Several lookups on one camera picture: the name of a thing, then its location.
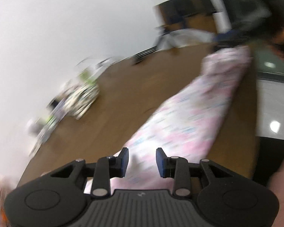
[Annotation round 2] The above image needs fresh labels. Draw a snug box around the pink floral dress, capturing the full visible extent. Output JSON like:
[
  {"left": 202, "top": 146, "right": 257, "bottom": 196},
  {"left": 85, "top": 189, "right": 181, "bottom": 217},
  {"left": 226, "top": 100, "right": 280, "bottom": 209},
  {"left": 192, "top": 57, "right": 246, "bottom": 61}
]
[{"left": 83, "top": 46, "right": 251, "bottom": 194}]

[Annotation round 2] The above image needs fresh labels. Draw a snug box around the wooden chair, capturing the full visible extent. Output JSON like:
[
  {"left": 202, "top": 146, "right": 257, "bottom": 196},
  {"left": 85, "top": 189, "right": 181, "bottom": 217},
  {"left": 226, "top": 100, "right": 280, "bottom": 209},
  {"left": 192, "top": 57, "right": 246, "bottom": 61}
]
[{"left": 156, "top": 0, "right": 218, "bottom": 33}]

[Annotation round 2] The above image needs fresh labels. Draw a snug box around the folded cream floral garment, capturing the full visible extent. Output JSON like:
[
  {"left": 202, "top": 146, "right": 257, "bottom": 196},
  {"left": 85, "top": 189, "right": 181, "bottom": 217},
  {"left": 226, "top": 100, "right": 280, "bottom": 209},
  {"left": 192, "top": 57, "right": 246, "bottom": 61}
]
[{"left": 63, "top": 84, "right": 99, "bottom": 119}]

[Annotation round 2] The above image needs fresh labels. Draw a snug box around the grey printed tin box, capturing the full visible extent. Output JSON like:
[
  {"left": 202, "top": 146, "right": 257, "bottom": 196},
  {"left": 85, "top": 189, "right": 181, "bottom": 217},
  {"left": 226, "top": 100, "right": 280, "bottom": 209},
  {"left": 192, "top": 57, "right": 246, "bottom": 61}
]
[{"left": 47, "top": 98, "right": 66, "bottom": 122}]

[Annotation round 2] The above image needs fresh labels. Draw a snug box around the white robot toy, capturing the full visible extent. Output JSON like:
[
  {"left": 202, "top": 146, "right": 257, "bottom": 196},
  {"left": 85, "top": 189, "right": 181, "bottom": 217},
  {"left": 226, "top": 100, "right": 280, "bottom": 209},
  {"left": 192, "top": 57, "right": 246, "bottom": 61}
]
[{"left": 26, "top": 118, "right": 47, "bottom": 137}]

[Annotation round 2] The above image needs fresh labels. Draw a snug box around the white plastic bag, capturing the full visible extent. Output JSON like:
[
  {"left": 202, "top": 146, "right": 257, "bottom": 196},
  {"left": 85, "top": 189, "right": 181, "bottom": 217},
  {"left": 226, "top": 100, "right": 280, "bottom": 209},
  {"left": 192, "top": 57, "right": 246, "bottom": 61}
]
[{"left": 159, "top": 28, "right": 216, "bottom": 51}]

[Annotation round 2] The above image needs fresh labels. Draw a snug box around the green spray bottle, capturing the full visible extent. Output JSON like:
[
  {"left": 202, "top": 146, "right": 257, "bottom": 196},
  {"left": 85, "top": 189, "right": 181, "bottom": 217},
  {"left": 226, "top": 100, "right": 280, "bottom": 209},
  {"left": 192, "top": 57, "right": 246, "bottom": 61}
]
[{"left": 79, "top": 68, "right": 96, "bottom": 86}]

